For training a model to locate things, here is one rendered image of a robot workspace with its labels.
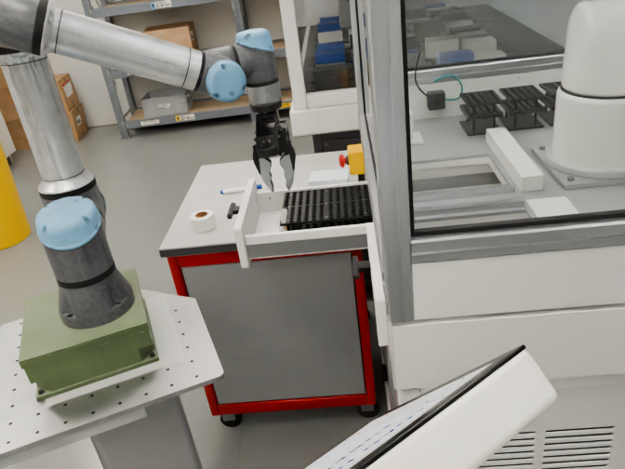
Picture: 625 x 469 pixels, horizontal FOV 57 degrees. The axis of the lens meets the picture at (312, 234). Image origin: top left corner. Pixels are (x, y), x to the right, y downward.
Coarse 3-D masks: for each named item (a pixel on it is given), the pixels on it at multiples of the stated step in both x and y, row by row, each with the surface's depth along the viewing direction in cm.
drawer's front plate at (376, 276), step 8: (368, 224) 124; (368, 232) 121; (368, 240) 118; (368, 248) 117; (376, 248) 115; (376, 256) 113; (376, 264) 110; (376, 272) 108; (376, 280) 105; (376, 288) 103; (376, 296) 101; (384, 296) 101; (376, 304) 101; (384, 304) 101; (376, 312) 102; (384, 312) 102; (384, 320) 102; (384, 328) 103; (384, 336) 104; (384, 344) 105
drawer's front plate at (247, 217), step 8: (248, 184) 151; (256, 184) 156; (248, 192) 147; (256, 192) 155; (248, 200) 143; (256, 200) 154; (240, 208) 139; (248, 208) 142; (256, 208) 152; (240, 216) 135; (248, 216) 141; (256, 216) 151; (240, 224) 132; (248, 224) 140; (256, 224) 150; (240, 232) 130; (248, 232) 139; (240, 240) 132; (240, 248) 133; (240, 256) 134; (248, 264) 135
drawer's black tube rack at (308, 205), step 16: (304, 192) 150; (320, 192) 149; (336, 192) 147; (352, 192) 147; (368, 192) 145; (304, 208) 141; (320, 208) 141; (336, 208) 139; (352, 208) 138; (368, 208) 138; (288, 224) 136; (304, 224) 140; (320, 224) 139; (336, 224) 138; (352, 224) 137
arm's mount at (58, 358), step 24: (24, 312) 123; (48, 312) 122; (144, 312) 118; (24, 336) 115; (48, 336) 114; (72, 336) 113; (96, 336) 112; (120, 336) 113; (144, 336) 116; (24, 360) 108; (48, 360) 110; (72, 360) 112; (96, 360) 114; (120, 360) 116; (144, 360) 118; (48, 384) 113; (72, 384) 114
